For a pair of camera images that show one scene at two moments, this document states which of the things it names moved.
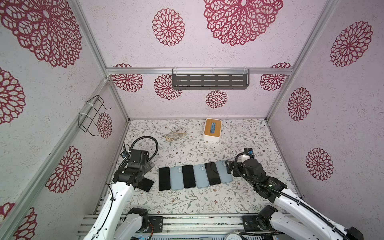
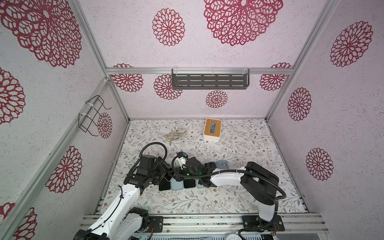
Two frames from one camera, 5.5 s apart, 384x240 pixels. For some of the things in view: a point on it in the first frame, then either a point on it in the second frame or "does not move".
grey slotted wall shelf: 210,78 does not move
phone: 164,179 does not move
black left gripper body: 146,167 to 159,171
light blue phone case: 176,178 does not move
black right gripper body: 238,171 to 182,174
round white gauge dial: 232,236 does not move
